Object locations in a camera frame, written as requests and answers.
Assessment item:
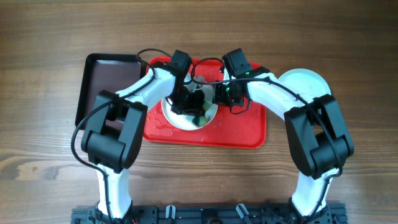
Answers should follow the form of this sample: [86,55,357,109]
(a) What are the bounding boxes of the white plate with stain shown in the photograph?
[161,76,218,131]

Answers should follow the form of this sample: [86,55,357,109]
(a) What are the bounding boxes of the green yellow sponge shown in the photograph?
[192,101,213,127]

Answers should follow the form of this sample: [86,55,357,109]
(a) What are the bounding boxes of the light blue plate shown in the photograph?
[279,68,331,97]

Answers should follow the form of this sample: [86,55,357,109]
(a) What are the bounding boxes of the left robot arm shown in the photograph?
[76,50,205,223]

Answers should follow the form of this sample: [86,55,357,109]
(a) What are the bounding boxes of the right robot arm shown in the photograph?
[215,48,354,223]

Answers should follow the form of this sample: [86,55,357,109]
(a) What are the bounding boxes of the red plastic tray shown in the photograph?
[142,56,268,150]

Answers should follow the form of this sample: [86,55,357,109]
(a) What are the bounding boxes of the black rectangular tray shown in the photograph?
[75,53,147,125]

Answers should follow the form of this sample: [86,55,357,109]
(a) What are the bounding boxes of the right black cable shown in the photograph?
[189,57,345,224]

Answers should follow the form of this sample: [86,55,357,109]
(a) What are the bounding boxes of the black cable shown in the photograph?
[70,48,224,224]
[189,57,345,224]

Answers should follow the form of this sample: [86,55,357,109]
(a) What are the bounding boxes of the left black cable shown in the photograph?
[70,48,224,224]

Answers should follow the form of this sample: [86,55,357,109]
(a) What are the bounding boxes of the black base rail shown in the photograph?
[70,203,348,224]

